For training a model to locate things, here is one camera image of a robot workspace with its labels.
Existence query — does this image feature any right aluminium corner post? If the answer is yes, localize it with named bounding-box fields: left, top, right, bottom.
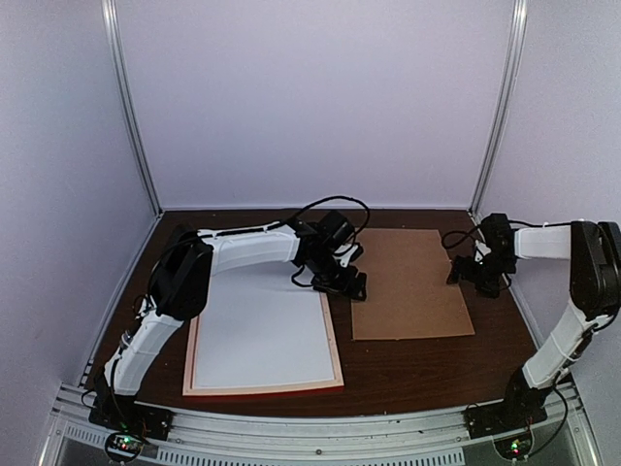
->
left=469, top=0, right=529, bottom=217

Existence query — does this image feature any aluminium front rail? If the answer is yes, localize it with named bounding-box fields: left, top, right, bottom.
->
left=48, top=383, right=591, bottom=466

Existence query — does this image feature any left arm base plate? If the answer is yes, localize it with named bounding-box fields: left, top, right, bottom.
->
left=88, top=404, right=173, bottom=441

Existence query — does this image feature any aluminium corner post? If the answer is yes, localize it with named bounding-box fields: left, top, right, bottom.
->
left=469, top=0, right=529, bottom=217
left=101, top=0, right=163, bottom=217

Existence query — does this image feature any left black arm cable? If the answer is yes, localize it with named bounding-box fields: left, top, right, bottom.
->
left=285, top=195, right=373, bottom=244

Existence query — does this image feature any left aluminium corner post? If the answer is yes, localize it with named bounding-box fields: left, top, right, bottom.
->
left=101, top=0, right=163, bottom=217

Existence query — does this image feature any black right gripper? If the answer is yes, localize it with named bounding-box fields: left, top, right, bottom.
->
left=447, top=251, right=516, bottom=298

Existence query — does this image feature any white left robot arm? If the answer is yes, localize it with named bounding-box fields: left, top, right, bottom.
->
left=94, top=211, right=367, bottom=431

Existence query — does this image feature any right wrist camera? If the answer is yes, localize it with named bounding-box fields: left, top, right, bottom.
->
left=473, top=240, right=491, bottom=263

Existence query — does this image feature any brown backing board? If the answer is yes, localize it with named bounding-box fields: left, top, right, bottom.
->
left=351, top=228, right=474, bottom=341

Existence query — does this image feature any pink wooden picture frame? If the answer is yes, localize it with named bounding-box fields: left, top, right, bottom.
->
left=181, top=285, right=345, bottom=397

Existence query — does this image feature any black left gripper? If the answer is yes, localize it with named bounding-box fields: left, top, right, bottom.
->
left=305, top=252, right=368, bottom=302

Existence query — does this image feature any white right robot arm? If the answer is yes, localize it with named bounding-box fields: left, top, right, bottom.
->
left=442, top=213, right=620, bottom=429

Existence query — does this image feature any red landscape photo print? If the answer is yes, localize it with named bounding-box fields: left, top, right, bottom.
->
left=191, top=274, right=340, bottom=389

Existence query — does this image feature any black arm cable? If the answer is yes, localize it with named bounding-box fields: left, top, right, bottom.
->
left=441, top=227, right=486, bottom=251
left=285, top=195, right=373, bottom=244

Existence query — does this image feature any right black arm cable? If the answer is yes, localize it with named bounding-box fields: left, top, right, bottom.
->
left=441, top=227, right=486, bottom=251

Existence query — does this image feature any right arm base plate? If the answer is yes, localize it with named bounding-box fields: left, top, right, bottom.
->
left=463, top=403, right=547, bottom=439

